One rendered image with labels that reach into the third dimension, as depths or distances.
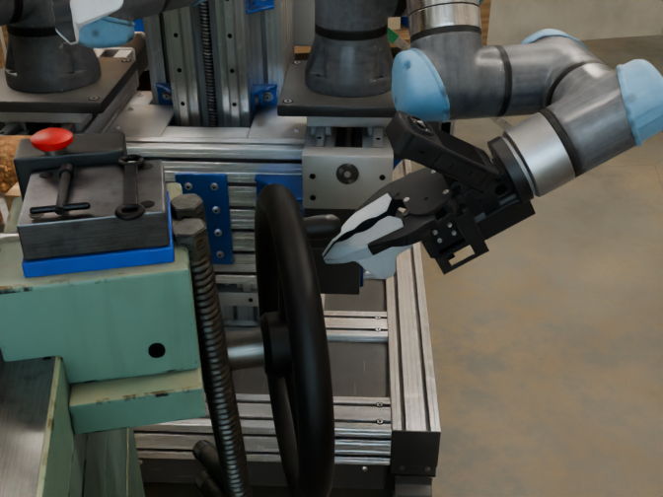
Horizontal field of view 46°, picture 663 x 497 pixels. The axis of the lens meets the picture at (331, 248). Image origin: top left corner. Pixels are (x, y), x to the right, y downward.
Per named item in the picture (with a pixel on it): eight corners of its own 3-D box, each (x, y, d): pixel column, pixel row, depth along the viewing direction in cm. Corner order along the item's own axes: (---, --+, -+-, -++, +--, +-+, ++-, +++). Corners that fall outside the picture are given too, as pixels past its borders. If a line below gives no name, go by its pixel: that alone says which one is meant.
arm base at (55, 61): (27, 63, 137) (15, 5, 132) (111, 64, 137) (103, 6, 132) (-9, 93, 125) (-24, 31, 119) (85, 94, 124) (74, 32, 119)
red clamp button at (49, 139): (72, 152, 57) (70, 138, 57) (30, 155, 57) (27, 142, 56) (75, 136, 60) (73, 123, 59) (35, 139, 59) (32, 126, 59)
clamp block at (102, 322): (201, 373, 58) (190, 271, 53) (10, 398, 56) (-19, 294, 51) (190, 268, 70) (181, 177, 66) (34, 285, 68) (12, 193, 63)
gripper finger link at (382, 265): (350, 307, 80) (430, 264, 79) (324, 269, 77) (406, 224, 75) (344, 288, 83) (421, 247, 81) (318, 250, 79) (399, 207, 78)
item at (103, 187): (175, 262, 54) (166, 191, 51) (8, 280, 52) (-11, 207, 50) (169, 180, 65) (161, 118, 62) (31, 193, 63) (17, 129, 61)
